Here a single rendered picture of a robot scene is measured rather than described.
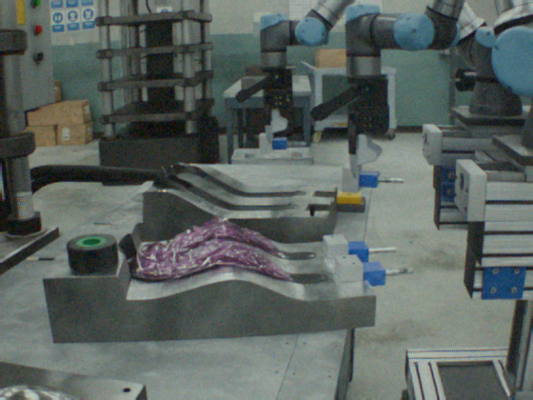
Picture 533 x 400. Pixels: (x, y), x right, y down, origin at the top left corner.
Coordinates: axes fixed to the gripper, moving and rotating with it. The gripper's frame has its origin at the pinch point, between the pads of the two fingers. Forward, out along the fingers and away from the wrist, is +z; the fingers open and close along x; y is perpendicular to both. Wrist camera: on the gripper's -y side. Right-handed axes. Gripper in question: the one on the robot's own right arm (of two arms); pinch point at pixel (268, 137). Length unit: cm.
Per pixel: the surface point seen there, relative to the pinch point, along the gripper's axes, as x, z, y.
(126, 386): -117, 8, -9
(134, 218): -49, 9, -26
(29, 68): -11, -24, -67
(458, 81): 493, 20, 178
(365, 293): -88, 9, 20
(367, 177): -46, 1, 24
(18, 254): -51, 17, -56
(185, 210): -55, 5, -14
